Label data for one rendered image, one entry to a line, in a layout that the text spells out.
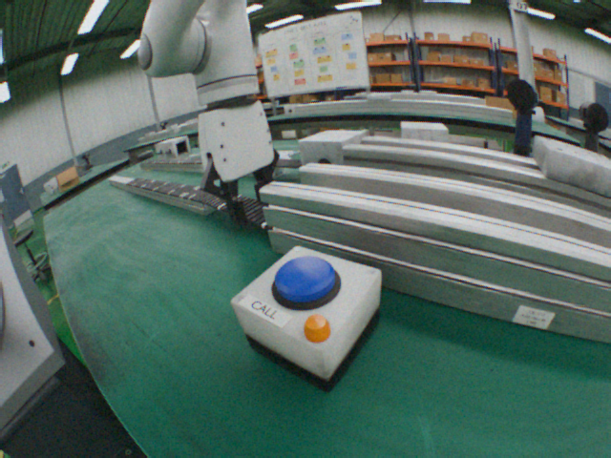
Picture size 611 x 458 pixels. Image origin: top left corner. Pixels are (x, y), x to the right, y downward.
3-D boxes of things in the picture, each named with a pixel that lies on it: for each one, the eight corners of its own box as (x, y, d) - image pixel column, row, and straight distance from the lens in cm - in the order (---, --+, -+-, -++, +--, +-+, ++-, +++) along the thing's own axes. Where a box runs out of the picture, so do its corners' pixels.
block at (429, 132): (403, 175, 56) (402, 129, 54) (402, 159, 67) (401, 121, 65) (449, 176, 57) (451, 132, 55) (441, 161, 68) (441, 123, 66)
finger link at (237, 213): (224, 179, 39) (235, 220, 41) (206, 188, 37) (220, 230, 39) (238, 181, 36) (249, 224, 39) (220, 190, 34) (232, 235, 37)
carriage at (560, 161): (541, 197, 40) (549, 148, 39) (530, 173, 50) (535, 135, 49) (620, 220, 47) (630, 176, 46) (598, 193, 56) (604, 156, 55)
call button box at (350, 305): (250, 348, 23) (225, 297, 19) (315, 283, 28) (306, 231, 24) (329, 395, 20) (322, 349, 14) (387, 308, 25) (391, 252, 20)
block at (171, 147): (163, 162, 135) (158, 144, 134) (181, 155, 140) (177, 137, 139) (172, 162, 126) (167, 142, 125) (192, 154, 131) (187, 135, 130)
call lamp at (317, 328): (299, 336, 15) (296, 323, 15) (314, 320, 16) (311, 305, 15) (321, 346, 15) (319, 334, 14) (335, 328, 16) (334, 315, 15)
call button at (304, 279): (267, 300, 19) (261, 278, 18) (302, 268, 21) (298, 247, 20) (314, 322, 17) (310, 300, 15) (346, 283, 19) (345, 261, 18)
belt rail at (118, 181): (109, 184, 140) (107, 178, 140) (115, 181, 141) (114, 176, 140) (205, 216, 50) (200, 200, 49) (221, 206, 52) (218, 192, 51)
